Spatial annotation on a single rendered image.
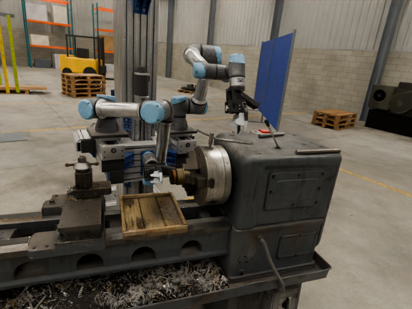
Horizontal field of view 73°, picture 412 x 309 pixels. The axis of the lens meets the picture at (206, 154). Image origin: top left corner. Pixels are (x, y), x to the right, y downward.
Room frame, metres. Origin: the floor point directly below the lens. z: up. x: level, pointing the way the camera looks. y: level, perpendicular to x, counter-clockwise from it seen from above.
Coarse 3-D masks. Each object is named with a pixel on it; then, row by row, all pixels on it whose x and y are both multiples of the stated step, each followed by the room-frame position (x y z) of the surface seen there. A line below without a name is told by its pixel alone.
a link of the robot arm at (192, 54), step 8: (192, 48) 1.71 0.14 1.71; (184, 56) 1.71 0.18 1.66; (192, 56) 1.59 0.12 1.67; (200, 56) 1.56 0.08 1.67; (192, 64) 1.54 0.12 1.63; (200, 64) 1.40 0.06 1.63; (208, 64) 1.41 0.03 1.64; (216, 64) 1.43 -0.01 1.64; (200, 72) 1.39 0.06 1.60; (208, 72) 1.40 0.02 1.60; (216, 72) 1.41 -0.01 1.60
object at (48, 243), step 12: (48, 204) 1.22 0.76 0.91; (60, 204) 1.23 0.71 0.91; (36, 240) 0.95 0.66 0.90; (48, 240) 0.96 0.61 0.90; (60, 240) 0.93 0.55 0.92; (72, 240) 0.94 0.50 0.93; (84, 240) 0.95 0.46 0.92; (96, 240) 0.97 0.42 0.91; (36, 252) 0.89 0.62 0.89; (48, 252) 0.90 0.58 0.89; (60, 252) 0.92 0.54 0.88; (72, 252) 0.93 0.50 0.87; (84, 252) 0.95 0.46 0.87
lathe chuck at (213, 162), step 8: (200, 152) 1.34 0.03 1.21; (208, 152) 1.31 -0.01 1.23; (216, 152) 1.33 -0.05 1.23; (200, 160) 1.33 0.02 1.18; (208, 160) 1.27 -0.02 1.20; (216, 160) 1.28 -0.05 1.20; (200, 168) 1.32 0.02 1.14; (208, 168) 1.24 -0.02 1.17; (216, 168) 1.25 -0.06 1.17; (224, 168) 1.27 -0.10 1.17; (208, 176) 1.22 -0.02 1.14; (216, 176) 1.23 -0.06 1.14; (224, 176) 1.25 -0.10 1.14; (216, 184) 1.22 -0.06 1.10; (224, 184) 1.24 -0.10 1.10; (200, 192) 1.29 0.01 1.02; (208, 192) 1.21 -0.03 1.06; (216, 192) 1.23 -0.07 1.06; (200, 200) 1.28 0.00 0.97; (208, 200) 1.23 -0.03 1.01; (216, 200) 1.25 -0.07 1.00
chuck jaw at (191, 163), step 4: (188, 152) 1.40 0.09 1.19; (192, 152) 1.41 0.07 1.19; (188, 156) 1.40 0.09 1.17; (192, 156) 1.39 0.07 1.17; (196, 156) 1.41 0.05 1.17; (188, 160) 1.37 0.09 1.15; (192, 160) 1.38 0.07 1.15; (196, 160) 1.39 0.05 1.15; (184, 164) 1.35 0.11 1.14; (188, 164) 1.36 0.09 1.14; (192, 164) 1.36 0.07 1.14; (196, 164) 1.37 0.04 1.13; (184, 168) 1.34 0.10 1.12; (188, 168) 1.34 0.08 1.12; (192, 168) 1.35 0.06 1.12; (196, 168) 1.36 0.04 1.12
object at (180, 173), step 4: (172, 172) 1.29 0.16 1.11; (176, 172) 1.30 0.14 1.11; (180, 172) 1.30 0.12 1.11; (184, 172) 1.30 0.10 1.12; (188, 172) 1.32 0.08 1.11; (172, 176) 1.27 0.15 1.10; (176, 176) 1.28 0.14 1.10; (180, 176) 1.28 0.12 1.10; (184, 176) 1.29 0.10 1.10; (172, 180) 1.27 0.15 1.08; (176, 180) 1.28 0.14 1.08; (180, 180) 1.28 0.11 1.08; (184, 180) 1.28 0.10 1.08; (172, 184) 1.28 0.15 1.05; (176, 184) 1.30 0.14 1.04; (180, 184) 1.29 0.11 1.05; (184, 184) 1.29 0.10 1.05
